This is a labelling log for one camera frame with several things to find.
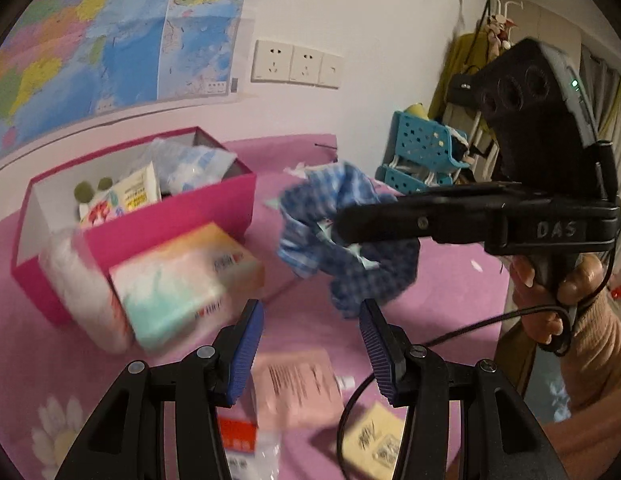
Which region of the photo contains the white wall socket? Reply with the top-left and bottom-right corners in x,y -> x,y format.
289,46 -> 325,85
250,39 -> 294,83

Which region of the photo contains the white wall switch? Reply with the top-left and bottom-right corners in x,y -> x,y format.
318,54 -> 344,90

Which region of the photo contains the pink flower print tissue pack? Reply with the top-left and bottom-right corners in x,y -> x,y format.
78,195 -> 126,226

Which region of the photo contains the white plastic wrapped roll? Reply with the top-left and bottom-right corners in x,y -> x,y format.
40,227 -> 136,356

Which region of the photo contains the hanging yellow garment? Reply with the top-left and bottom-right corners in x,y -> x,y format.
428,32 -> 496,131

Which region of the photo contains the hanging plush doll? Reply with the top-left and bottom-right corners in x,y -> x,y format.
485,14 -> 516,61

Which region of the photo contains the grey curtain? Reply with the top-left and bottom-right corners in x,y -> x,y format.
578,42 -> 621,201

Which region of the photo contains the colourful wall map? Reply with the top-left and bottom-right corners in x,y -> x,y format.
0,0 -> 256,161

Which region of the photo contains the blue gingham scrunchie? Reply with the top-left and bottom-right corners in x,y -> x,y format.
276,161 -> 421,320

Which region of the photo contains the orange and white tissue pack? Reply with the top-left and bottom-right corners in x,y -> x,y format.
108,222 -> 265,353

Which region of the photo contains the blue perforated plastic basket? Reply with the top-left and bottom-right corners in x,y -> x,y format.
393,110 -> 471,171
375,162 -> 456,196

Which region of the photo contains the pink floral bed sheet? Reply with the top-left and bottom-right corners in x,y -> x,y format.
0,132 -> 516,480

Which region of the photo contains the pale pink packet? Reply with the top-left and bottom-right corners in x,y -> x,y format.
250,347 -> 346,431

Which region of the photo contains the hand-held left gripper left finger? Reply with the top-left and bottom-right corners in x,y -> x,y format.
54,299 -> 266,480

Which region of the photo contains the black cable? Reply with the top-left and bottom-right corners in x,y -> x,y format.
337,304 -> 576,480

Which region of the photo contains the person's right forearm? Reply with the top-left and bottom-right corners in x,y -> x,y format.
541,290 -> 621,480

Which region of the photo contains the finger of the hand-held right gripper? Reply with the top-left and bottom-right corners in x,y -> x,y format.
335,194 -> 491,250
391,181 -> 511,206

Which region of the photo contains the yellow pocket tissue pack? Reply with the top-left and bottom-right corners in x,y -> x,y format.
341,402 -> 406,476

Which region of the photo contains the clear plastic packet blue print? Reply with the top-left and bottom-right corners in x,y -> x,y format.
150,137 -> 238,196

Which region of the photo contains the pink cardboard box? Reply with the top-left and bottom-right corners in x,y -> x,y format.
10,126 -> 258,328

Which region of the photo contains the red label clear packet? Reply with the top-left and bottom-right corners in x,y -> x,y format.
218,417 -> 281,480

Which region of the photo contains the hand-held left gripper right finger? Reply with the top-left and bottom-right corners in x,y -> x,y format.
358,299 -> 571,480

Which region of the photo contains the person's right hand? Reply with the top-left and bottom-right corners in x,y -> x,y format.
508,252 -> 610,346

